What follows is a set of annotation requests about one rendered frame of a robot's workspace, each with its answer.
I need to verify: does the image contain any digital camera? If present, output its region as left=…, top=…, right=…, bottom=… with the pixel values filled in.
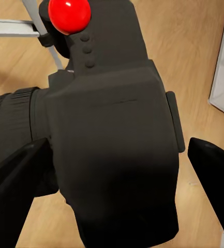
left=0, top=0, right=185, bottom=248

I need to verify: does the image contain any camera tripod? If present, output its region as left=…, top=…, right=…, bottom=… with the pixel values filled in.
left=0, top=0, right=64, bottom=70

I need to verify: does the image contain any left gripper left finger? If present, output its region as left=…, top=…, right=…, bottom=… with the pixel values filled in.
left=0, top=137, right=50, bottom=248

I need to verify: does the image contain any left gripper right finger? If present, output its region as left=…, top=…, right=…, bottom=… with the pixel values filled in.
left=187, top=137, right=224, bottom=231

